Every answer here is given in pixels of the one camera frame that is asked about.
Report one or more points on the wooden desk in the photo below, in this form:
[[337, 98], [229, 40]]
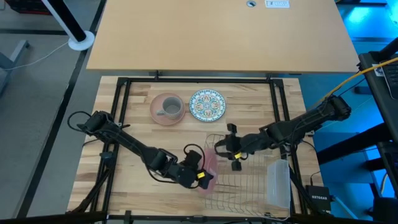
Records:
[[217, 37]]

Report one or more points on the black clamp knob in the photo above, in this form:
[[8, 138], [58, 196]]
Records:
[[107, 157]]

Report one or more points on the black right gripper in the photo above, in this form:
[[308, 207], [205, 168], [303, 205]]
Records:
[[239, 146]]

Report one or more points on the clear plastic cutlery holder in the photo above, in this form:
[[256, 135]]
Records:
[[279, 183]]

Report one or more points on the black aluminium table frame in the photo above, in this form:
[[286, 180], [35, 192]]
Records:
[[186, 80]]

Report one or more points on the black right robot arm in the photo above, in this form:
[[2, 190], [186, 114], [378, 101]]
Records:
[[298, 124]]

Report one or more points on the black storage crate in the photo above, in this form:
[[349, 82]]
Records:
[[25, 6]]

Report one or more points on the grey desk leg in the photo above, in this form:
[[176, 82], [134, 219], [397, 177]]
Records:
[[15, 53]]

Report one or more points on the dark pink plate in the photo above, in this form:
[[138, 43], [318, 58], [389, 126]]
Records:
[[211, 161]]

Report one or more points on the white power outlet panel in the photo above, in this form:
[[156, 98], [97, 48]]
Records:
[[277, 3]]

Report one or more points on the light pink plate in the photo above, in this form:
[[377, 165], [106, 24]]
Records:
[[155, 116]]

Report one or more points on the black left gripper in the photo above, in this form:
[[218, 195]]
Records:
[[186, 175]]

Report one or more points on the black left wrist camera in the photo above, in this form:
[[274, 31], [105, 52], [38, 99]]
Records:
[[193, 158]]

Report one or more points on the black Netgear switch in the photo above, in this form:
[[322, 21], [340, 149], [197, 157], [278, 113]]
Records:
[[318, 198]]

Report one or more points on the colourful patterned plate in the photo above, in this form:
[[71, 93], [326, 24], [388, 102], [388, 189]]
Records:
[[207, 105]]

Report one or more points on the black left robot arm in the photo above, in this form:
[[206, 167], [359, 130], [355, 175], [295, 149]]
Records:
[[130, 143]]

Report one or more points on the black equipment cart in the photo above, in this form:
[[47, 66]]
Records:
[[373, 93]]

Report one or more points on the grey speckled mug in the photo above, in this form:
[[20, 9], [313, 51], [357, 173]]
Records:
[[172, 107]]

